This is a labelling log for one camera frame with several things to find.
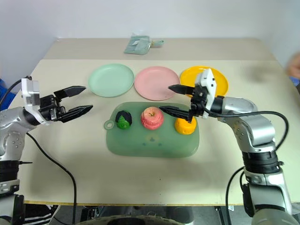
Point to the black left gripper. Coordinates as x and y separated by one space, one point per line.
49 109

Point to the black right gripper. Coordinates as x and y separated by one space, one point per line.
199 100

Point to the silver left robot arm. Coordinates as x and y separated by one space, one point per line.
14 124

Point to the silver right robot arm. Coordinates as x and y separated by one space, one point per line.
255 145

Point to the yellow plate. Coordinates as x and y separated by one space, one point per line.
187 76

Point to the orange fruit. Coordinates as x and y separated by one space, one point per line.
184 128

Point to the pink plate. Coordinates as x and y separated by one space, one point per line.
155 83

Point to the mint green plate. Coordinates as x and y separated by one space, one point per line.
111 80

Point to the black and green toy vegetable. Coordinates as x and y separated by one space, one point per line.
123 120

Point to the pink apple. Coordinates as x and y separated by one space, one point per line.
152 118

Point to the green cutting board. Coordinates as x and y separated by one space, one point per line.
152 143

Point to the folded green cloth packet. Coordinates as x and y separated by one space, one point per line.
137 44

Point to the blue object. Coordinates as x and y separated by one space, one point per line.
2 87

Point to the black and white striped object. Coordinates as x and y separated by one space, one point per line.
38 214

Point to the blurred person hand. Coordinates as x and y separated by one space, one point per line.
294 65

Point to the dark rounded shape under table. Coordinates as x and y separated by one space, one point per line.
138 219

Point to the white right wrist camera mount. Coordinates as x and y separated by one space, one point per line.
208 84

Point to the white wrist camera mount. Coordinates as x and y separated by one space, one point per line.
30 93
208 84

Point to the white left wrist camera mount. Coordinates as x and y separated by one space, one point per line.
30 93

